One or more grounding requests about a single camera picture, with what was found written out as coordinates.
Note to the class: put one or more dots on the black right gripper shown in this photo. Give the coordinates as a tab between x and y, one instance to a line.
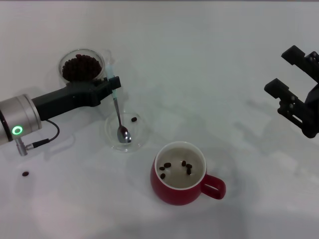
312	112

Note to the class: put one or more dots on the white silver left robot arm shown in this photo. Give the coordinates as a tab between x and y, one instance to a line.
17	112

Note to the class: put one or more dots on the double-wall glass cup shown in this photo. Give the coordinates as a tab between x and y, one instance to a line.
61	62

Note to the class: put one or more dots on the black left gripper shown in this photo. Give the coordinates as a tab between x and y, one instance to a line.
69	97

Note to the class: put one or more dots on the red ceramic mug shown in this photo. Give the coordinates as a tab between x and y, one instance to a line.
174	194

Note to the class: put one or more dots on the small clear glass dish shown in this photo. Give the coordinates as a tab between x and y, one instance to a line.
142	134

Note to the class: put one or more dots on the coffee beans pile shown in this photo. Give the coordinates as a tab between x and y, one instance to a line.
82	67

